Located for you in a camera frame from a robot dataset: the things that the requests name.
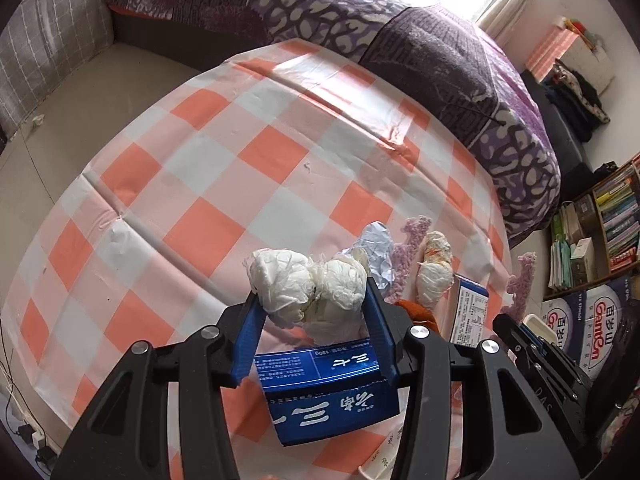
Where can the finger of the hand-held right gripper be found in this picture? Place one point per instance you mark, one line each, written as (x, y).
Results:
(507, 332)
(534, 335)

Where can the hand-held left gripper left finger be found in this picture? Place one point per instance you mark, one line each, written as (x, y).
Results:
(246, 340)

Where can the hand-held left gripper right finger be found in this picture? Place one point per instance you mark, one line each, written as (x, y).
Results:
(381, 330)

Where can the white plastic bin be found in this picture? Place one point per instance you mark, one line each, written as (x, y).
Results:
(537, 323)

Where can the large orange peel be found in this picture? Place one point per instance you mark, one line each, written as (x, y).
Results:
(417, 312)

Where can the white and blue small box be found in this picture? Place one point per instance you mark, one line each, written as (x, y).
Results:
(470, 310)

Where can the pink fuzzy chenille strip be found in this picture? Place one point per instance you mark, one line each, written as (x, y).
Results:
(406, 255)
(522, 280)

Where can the round white tissue ball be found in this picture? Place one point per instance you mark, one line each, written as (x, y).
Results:
(340, 290)

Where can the large white tissue ball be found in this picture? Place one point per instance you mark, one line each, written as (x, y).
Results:
(280, 280)

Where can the silver foil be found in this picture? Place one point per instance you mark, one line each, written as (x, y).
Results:
(375, 252)

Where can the dark blue carton box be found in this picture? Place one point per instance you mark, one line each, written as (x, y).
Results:
(325, 405)

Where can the white packet with green print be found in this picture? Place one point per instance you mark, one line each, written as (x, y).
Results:
(382, 455)

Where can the white and blue cardboard carton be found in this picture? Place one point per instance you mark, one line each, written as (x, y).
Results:
(600, 320)

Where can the wooden bookshelf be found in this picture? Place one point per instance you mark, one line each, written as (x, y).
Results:
(590, 230)

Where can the row of books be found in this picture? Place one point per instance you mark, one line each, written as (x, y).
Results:
(620, 210)

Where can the orange checked tablecloth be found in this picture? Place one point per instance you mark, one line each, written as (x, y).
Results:
(200, 185)

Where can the black sofa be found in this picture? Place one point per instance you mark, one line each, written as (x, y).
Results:
(560, 135)

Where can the pile of dark clothes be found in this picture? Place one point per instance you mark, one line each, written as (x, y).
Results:
(580, 100)

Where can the pink checked cloth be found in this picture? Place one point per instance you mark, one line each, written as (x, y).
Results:
(550, 50)

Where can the bed with purple quilt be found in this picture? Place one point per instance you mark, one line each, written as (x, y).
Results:
(400, 45)

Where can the grey checked cushion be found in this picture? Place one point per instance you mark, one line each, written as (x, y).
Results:
(50, 35)

